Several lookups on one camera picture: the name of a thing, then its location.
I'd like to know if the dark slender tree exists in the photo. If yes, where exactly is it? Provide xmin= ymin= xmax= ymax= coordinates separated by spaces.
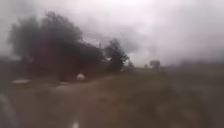
xmin=104 ymin=37 xmax=130 ymax=72

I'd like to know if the small pale object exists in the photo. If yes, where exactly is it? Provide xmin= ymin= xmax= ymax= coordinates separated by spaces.
xmin=76 ymin=73 xmax=87 ymax=81

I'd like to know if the small distant tree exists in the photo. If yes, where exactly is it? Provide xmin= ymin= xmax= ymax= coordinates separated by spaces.
xmin=149 ymin=59 xmax=161 ymax=69

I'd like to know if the brown dirt track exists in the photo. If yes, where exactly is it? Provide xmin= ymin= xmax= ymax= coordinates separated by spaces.
xmin=63 ymin=71 xmax=174 ymax=128

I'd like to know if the dark clump of trees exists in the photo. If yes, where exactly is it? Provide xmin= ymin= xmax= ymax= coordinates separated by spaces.
xmin=7 ymin=11 xmax=84 ymax=79

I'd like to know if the dull green grass field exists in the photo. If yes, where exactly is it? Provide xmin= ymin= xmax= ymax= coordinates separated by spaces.
xmin=0 ymin=63 xmax=224 ymax=128

